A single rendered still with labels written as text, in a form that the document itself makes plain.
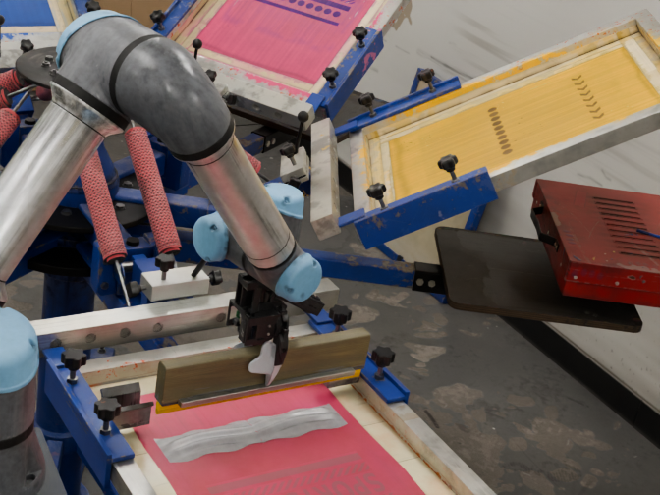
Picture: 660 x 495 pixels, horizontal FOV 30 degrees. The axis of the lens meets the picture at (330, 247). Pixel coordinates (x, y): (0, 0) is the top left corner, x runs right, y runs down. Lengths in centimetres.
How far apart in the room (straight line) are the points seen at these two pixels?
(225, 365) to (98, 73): 66
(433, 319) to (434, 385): 46
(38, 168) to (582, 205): 172
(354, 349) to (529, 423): 205
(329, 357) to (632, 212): 114
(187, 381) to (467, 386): 235
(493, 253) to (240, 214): 144
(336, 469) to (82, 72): 90
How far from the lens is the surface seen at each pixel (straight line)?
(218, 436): 222
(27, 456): 166
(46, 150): 165
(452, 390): 429
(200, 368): 208
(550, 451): 412
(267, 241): 177
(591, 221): 300
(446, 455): 223
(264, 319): 206
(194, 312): 242
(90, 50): 165
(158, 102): 157
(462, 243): 310
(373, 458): 224
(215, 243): 190
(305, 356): 218
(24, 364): 156
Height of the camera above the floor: 226
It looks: 26 degrees down
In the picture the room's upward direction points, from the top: 10 degrees clockwise
